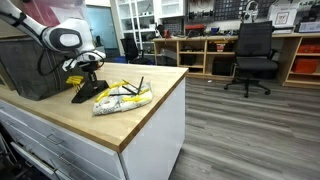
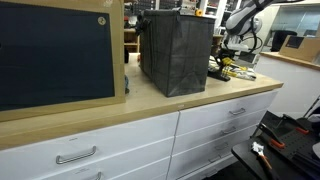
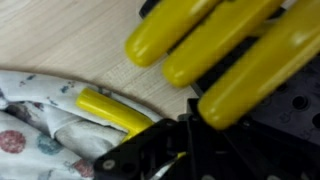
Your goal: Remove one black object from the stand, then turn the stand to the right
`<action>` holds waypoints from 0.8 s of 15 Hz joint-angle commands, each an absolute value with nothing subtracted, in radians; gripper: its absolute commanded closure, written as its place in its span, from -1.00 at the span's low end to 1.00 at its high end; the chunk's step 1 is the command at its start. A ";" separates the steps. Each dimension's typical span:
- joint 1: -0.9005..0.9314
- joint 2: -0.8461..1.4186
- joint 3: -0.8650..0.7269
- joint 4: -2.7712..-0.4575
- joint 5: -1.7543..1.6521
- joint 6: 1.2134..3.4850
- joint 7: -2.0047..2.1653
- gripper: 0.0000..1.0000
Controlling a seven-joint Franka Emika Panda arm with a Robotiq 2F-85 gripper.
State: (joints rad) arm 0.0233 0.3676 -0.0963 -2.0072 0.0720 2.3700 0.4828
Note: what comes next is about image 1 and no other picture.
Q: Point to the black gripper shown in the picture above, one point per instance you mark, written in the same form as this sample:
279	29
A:
90	67

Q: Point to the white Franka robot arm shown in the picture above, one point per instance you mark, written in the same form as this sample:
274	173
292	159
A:
66	36

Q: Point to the small black office chair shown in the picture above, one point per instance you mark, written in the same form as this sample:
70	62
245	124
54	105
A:
131	50

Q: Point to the blue door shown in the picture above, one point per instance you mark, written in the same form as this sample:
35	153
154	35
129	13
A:
103	26

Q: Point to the gray fabric storage bag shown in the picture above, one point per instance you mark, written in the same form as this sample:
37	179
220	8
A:
20	73

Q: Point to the white drawer cabinet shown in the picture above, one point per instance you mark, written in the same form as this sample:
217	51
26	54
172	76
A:
153	140

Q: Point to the white shelving unit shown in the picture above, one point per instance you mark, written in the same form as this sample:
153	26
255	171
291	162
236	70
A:
170	8

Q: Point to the wooden workbench shelving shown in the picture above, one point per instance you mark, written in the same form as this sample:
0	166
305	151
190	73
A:
196	39

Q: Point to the red toolbox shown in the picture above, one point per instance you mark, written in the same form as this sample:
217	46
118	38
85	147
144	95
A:
195	27

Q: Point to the black box under workbench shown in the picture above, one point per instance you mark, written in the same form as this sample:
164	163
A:
222	66

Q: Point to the dark tool pegboard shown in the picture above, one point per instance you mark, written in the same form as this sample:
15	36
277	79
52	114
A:
226	8

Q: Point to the large black office chair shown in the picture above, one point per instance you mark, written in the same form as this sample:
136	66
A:
253	40

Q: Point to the white framed sign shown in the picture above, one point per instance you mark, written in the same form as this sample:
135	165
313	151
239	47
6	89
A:
283	16

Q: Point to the large orange storage bin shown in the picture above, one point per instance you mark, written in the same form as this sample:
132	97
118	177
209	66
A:
305	65

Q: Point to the flat orange storage bin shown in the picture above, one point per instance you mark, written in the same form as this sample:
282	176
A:
308	49

